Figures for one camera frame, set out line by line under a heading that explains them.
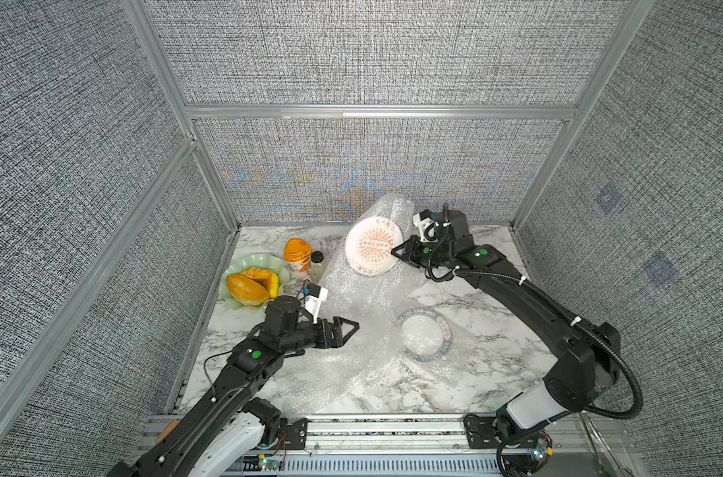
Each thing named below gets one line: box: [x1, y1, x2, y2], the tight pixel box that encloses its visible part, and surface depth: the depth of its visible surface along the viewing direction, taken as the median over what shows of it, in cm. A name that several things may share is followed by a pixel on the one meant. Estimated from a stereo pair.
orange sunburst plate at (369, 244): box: [345, 216, 405, 278], surface depth 81 cm
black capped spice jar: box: [309, 250, 324, 282], surface depth 99 cm
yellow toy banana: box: [269, 271, 280, 299], surface depth 99 cm
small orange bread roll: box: [242, 266, 273, 282], surface depth 97 cm
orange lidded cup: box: [283, 237, 313, 273], surface depth 102 cm
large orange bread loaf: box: [226, 274, 271, 307], surface depth 94 cm
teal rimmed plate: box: [397, 308, 454, 363], surface depth 90 cm
